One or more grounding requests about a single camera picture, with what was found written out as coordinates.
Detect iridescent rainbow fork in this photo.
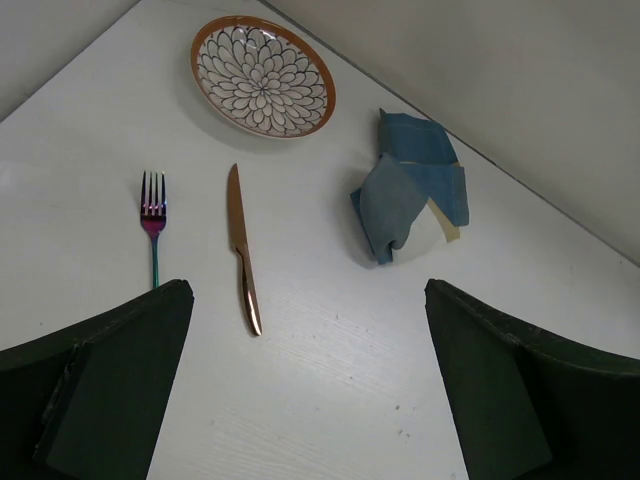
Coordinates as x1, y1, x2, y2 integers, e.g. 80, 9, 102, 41
140, 171, 167, 288

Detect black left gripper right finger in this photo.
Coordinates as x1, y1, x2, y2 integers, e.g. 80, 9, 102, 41
425, 279, 639, 479

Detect blue and tan placemat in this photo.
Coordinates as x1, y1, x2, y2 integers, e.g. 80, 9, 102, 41
350, 109, 470, 265

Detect floral plate with orange rim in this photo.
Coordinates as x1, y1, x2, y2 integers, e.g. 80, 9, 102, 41
190, 15, 336, 139

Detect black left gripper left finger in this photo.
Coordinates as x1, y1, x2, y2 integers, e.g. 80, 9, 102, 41
1, 279, 193, 479

